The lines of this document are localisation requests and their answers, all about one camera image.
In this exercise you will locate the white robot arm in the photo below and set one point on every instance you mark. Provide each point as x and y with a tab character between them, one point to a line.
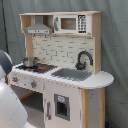
12	112

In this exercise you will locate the wooden toy kitchen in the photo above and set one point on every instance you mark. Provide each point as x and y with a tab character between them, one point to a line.
86	98

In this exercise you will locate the grey toy sink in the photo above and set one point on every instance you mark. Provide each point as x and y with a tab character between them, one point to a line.
72	74

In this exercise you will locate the black toy faucet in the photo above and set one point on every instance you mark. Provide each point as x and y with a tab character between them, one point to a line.
80	65

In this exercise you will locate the black toy stovetop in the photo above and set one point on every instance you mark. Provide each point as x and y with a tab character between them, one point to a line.
39	68

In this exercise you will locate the silver toy pot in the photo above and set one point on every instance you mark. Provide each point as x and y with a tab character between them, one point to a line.
30	61

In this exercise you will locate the right red stove knob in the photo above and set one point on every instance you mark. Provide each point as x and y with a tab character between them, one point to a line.
33	84

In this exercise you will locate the red stove knob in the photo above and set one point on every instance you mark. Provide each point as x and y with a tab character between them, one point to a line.
33	84
15	79

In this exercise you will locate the toy microwave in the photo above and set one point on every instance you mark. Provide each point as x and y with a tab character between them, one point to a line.
72	24

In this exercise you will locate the grey range hood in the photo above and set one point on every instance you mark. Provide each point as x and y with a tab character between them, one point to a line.
38	27

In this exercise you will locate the left red stove knob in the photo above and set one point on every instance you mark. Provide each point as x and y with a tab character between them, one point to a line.
15	79

